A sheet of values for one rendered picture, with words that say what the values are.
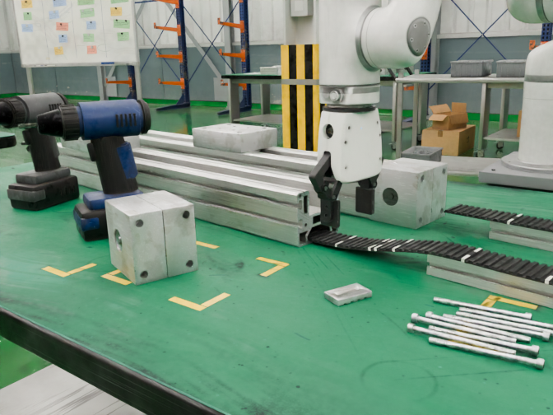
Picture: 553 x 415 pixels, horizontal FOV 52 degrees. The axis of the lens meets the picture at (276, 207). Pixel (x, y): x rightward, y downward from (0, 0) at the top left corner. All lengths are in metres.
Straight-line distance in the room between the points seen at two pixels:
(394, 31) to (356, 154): 0.18
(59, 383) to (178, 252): 0.98
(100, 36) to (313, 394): 6.21
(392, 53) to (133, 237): 0.40
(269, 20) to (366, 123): 9.86
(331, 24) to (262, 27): 10.00
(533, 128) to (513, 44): 7.37
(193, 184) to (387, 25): 0.47
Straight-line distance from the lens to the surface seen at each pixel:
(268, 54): 10.66
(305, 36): 4.38
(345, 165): 0.78
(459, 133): 5.96
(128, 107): 0.95
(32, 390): 1.71
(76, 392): 1.65
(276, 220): 0.90
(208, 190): 0.99
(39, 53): 7.09
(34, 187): 1.19
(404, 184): 0.96
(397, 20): 0.73
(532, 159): 1.36
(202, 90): 11.83
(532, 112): 1.35
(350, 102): 0.78
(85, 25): 6.71
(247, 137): 1.20
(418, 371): 0.57
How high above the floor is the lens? 1.07
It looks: 15 degrees down
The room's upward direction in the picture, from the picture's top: 2 degrees counter-clockwise
